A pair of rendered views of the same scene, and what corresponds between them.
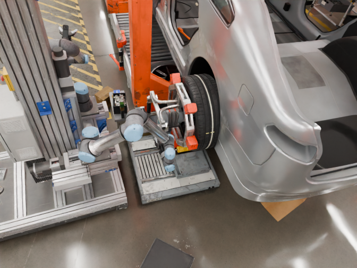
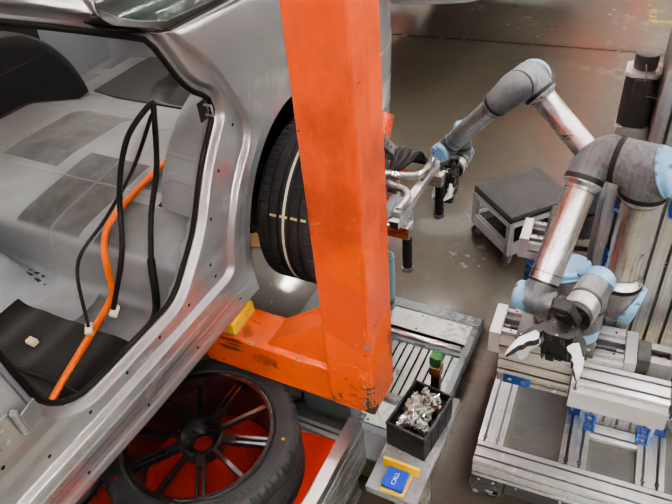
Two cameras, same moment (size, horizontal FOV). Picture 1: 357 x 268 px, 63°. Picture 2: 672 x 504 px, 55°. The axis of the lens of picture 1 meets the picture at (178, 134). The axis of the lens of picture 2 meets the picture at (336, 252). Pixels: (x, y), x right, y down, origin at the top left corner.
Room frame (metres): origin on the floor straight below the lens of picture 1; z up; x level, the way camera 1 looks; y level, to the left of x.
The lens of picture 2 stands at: (3.08, 1.55, 2.28)
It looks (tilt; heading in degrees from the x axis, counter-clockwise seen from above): 39 degrees down; 233
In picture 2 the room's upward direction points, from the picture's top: 6 degrees counter-clockwise
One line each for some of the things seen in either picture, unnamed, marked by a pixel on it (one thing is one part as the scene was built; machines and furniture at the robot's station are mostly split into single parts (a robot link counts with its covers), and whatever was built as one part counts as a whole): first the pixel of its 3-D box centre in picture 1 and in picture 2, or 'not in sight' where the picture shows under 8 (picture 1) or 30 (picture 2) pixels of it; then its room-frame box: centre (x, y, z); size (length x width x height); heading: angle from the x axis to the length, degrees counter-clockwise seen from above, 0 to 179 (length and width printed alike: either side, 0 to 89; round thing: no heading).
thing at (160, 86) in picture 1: (172, 85); (270, 328); (2.32, 0.14, 0.69); 0.52 x 0.17 x 0.35; 113
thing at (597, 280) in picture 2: not in sight; (592, 290); (1.96, 1.04, 1.21); 0.11 x 0.08 x 0.09; 12
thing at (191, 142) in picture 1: (191, 142); not in sight; (1.47, -0.11, 0.85); 0.09 x 0.08 x 0.07; 23
